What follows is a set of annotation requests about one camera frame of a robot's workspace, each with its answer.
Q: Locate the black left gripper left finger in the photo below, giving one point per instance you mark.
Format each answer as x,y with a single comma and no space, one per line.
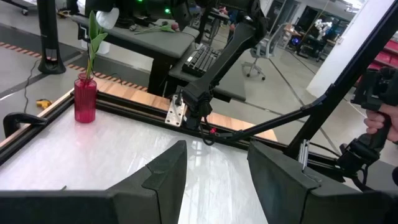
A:
149,193

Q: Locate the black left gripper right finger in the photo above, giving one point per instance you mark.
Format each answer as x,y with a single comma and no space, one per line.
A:
289,193

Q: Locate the red ribbed glass vase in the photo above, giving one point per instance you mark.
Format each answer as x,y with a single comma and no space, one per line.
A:
85,99

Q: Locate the white artificial tulip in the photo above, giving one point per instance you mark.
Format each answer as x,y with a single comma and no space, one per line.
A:
93,28

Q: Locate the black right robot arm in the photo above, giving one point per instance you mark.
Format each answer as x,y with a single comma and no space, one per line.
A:
230,53

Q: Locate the silver mounting plate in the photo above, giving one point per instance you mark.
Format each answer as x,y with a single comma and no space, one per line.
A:
175,112

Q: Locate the person's hand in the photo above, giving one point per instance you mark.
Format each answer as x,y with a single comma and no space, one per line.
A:
377,121

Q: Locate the black keyboard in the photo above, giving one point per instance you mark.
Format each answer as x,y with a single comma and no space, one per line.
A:
202,60

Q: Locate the grey office chair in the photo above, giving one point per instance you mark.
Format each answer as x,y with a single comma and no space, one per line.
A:
264,46

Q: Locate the black bar clamp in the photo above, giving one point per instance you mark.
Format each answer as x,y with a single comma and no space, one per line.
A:
18,119

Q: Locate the grey desk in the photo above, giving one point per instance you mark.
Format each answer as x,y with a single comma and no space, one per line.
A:
161,40

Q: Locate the red storage bins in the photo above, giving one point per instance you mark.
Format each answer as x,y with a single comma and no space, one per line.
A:
387,57

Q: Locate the red artificial tulip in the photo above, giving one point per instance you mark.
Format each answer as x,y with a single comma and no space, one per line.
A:
175,25

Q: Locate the black pillar stand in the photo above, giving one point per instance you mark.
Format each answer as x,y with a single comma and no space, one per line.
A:
49,31

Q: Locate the black aluminium table frame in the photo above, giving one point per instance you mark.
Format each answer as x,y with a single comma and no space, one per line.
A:
130,107

